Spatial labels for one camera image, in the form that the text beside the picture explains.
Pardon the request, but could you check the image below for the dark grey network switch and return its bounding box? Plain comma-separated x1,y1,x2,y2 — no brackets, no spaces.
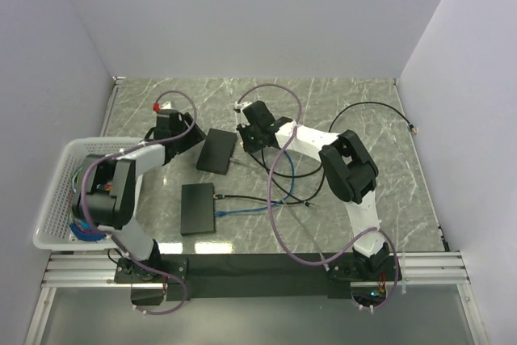
180,183,216,237

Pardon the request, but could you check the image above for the blue ethernet cable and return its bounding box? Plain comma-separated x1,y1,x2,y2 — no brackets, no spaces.
214,150,298,217

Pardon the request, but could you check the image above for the long black ethernet cable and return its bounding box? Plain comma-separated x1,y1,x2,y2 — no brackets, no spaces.
212,101,421,208

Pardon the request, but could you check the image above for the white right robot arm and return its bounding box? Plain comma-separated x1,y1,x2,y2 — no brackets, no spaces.
234,101,389,280

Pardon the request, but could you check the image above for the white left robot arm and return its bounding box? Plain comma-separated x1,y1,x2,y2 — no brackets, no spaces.
72,109,206,282

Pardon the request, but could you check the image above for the white plastic mesh basket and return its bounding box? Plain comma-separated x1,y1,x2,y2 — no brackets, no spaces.
32,137,139,251

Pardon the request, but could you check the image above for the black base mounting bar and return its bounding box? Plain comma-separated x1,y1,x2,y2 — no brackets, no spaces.
114,253,402,306

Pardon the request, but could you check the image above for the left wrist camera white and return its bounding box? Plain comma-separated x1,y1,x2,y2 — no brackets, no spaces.
153,101,174,113

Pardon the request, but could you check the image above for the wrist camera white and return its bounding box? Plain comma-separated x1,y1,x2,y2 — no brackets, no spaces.
233,101,251,113
153,101,174,113

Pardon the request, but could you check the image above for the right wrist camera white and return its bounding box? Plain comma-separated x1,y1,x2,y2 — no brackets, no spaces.
233,101,251,113

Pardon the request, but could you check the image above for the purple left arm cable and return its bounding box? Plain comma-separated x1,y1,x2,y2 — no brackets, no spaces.
78,89,199,317

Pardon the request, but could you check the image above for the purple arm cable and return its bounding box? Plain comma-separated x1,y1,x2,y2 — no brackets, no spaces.
236,82,397,313
78,89,199,317

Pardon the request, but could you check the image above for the bundle of coloured wires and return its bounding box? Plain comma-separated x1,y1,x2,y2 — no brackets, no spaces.
68,158,118,241

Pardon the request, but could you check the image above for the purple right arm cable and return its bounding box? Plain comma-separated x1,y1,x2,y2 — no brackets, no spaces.
236,82,397,313

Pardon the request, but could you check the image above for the aluminium rail frame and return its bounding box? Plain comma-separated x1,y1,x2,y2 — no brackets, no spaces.
40,251,470,288

